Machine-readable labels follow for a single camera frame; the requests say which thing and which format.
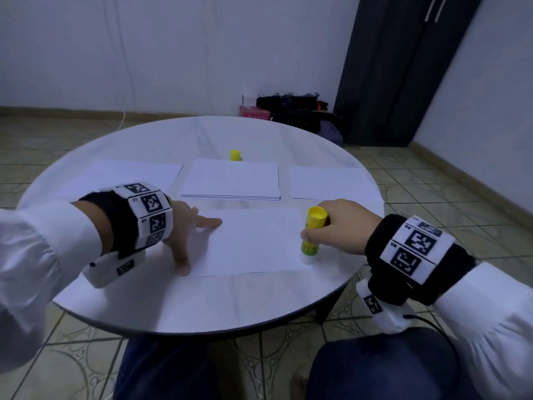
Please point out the person's right hand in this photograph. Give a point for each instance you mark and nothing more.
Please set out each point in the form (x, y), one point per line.
(346, 229)

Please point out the person's left hand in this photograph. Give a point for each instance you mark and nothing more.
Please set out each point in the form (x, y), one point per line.
(185, 233)

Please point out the yellow glue stick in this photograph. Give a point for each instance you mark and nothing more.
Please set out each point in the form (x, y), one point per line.
(313, 225)

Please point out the white paper stack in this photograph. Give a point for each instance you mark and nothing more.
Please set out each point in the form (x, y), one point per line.
(333, 183)
(121, 177)

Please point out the single white paper sheet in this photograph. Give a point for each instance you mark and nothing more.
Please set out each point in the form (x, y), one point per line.
(250, 241)
(231, 179)

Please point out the yellow glue stick cap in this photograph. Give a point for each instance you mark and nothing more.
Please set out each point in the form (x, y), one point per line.
(236, 155)

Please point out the person's right forearm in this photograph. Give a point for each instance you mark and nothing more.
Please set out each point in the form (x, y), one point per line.
(491, 337)

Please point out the person's left forearm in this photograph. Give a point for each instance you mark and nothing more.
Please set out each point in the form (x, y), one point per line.
(42, 279)

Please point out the person's legs in blue jeans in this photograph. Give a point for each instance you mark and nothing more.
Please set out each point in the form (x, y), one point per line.
(375, 366)

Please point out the black left wristband with markers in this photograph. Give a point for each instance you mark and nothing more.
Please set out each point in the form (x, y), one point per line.
(129, 219)

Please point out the black wristband with markers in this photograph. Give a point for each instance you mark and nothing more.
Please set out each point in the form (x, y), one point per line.
(129, 219)
(421, 258)

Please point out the black right wristband with markers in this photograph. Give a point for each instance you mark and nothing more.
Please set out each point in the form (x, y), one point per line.
(421, 258)

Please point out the blue suitcase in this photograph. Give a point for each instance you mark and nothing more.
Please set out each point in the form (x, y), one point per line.
(331, 133)

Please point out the black bag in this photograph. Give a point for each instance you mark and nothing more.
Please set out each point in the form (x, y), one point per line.
(291, 110)

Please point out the pink box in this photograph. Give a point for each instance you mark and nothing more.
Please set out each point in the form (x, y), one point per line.
(254, 112)

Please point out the black wardrobe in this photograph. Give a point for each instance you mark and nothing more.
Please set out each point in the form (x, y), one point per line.
(404, 66)

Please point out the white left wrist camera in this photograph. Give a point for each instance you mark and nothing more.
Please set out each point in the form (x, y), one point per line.
(112, 269)

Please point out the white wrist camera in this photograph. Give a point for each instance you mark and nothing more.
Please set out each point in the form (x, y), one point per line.
(381, 308)
(112, 269)

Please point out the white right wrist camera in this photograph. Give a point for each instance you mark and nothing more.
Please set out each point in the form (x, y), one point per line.
(381, 308)

